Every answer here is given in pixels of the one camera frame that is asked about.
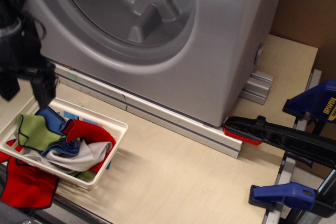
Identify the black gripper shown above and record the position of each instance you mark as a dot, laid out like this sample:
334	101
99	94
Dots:
21	57

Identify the green cloth with black trim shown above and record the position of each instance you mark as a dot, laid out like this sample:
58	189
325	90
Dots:
32	132

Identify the grey toy washing machine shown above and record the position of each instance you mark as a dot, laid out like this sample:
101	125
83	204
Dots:
190	56

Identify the blue cloth with black trim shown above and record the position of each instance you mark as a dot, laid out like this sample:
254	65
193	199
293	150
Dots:
55	123

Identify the red cloth in basket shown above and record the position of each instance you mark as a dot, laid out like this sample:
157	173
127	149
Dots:
86	132

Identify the white plastic basket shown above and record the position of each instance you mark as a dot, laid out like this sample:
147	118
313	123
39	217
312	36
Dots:
115	128

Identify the grey white cloth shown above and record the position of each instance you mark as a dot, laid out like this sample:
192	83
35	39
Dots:
90	157

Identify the red cloth under basket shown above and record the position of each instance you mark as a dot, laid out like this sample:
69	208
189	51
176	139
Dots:
27	187

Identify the green cloth at basket bottom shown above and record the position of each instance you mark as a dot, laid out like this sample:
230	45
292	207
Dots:
86	176

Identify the short aluminium extrusion piece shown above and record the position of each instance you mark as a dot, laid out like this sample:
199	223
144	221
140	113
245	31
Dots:
257	87

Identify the brown cardboard box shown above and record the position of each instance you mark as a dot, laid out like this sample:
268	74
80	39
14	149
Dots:
310	22

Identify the black red bar clamp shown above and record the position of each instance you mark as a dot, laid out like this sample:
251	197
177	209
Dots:
299	143

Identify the blue clamp lower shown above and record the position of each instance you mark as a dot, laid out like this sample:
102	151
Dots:
293	195

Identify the blue Irwin clamp upper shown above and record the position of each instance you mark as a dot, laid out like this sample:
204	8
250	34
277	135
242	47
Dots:
318	101

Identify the long aluminium extrusion rail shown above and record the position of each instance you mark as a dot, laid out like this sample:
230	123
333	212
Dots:
210	136

